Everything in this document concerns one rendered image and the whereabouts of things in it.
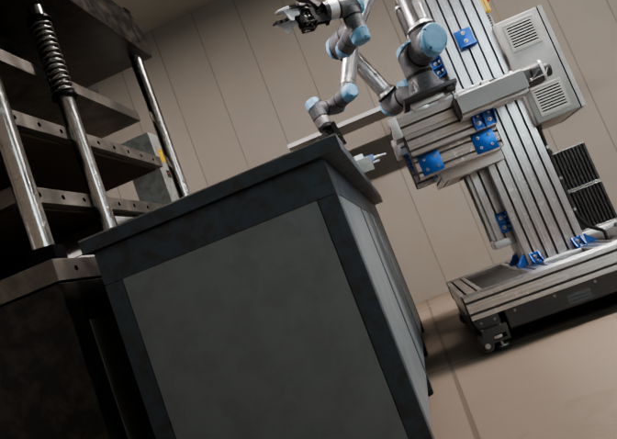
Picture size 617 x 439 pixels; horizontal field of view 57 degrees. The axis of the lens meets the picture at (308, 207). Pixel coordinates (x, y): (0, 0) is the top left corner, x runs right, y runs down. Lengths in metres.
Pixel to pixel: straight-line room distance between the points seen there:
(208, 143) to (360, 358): 3.93
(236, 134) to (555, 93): 3.09
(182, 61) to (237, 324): 4.16
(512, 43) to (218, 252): 1.69
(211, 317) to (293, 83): 3.77
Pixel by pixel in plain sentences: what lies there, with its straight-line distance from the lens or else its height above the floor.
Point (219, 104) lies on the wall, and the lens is 5.13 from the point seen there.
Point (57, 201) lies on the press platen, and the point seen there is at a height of 1.00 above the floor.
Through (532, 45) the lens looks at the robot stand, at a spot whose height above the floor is 1.08.
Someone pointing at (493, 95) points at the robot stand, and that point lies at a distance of 2.28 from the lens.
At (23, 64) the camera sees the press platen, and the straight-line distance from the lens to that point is 2.18.
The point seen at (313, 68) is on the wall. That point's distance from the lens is 5.01.
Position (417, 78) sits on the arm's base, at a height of 1.11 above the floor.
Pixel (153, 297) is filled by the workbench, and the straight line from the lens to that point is 1.46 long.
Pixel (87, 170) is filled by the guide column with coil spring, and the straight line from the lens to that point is 2.06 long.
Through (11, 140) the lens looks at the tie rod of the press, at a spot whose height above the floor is 1.13.
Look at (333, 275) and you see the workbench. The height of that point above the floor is 0.49.
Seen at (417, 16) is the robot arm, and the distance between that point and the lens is 2.38.
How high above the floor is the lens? 0.51
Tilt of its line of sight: 7 degrees up
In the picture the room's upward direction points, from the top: 21 degrees counter-clockwise
